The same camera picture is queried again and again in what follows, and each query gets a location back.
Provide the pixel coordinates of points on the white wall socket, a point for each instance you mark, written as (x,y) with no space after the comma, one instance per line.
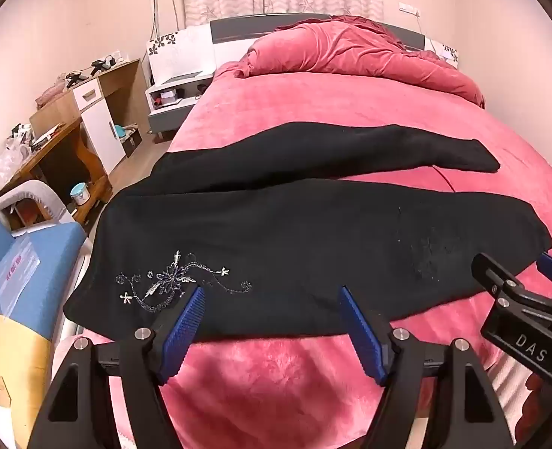
(408,7)

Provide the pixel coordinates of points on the wooden desk with white cabinet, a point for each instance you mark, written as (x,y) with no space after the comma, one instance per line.
(98,107)

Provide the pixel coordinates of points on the teal container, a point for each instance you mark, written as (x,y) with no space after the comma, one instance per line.
(122,131)

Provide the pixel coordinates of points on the grey chair with blue seat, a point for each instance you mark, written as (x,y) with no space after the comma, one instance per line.
(37,252)

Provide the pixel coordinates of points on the yellow cardboard box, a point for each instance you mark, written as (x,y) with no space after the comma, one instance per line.
(18,351)

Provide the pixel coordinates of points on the black embroidered pants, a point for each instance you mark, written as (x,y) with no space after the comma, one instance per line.
(304,238)

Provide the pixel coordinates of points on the pink duvet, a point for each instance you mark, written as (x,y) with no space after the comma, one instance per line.
(351,51)

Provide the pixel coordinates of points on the tin with light blue lid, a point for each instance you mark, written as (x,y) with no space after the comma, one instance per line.
(80,194)

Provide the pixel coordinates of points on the bed with pink sheet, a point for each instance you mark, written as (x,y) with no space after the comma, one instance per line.
(327,103)

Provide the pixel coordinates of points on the crumpled clear plastic bags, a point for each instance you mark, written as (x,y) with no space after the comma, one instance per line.
(9,149)

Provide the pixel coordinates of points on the clear plastic bag with paper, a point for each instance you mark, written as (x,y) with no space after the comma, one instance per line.
(18,259)

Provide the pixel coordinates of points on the white and grey nightstand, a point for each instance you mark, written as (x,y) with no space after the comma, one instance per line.
(173,112)

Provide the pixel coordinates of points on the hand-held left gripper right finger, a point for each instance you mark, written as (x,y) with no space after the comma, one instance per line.
(365,336)

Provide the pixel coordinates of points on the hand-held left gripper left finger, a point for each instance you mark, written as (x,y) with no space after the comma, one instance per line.
(182,336)

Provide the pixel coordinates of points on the grey and white headboard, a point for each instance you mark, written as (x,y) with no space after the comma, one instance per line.
(196,46)

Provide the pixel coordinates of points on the black devices on desk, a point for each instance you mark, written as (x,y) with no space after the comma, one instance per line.
(91,68)

